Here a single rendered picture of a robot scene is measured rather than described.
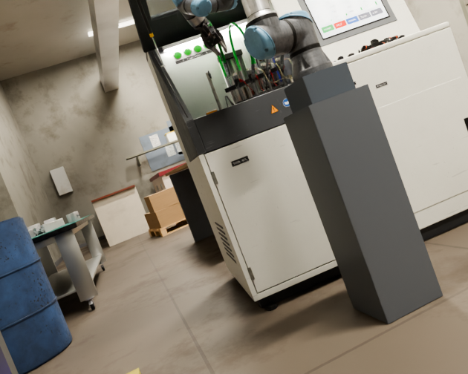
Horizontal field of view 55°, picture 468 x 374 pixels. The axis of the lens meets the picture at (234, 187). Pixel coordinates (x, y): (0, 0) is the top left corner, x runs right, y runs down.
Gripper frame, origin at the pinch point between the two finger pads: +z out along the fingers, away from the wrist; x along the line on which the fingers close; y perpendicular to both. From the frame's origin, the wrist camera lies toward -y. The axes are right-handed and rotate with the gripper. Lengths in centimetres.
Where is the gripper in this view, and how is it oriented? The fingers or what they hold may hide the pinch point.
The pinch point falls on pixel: (222, 51)
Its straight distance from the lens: 226.8
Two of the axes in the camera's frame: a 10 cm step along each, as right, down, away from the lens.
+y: 2.4, 6.8, -7.0
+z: 5.3, 5.1, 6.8
